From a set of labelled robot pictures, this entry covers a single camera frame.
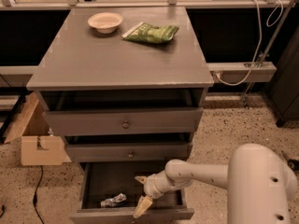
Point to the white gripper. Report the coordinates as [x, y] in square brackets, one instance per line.
[151, 185]

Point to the silver redbull can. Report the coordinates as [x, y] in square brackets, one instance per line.
[115, 201]

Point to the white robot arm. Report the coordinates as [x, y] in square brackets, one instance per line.
[259, 185]

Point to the grey open bottom drawer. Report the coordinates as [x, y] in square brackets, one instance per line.
[104, 180]

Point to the grey middle drawer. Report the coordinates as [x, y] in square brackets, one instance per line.
[128, 152]

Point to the grey top drawer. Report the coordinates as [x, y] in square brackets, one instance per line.
[126, 121]

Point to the grey wooden drawer cabinet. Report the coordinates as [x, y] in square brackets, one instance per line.
[84, 70]

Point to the cardboard box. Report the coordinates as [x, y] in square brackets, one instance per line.
[39, 146]

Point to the black caster wheel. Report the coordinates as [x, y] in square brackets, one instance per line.
[292, 163]

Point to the green chip bag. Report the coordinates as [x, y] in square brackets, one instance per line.
[148, 33]

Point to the cream paper bowl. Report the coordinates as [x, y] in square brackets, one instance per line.
[105, 22]

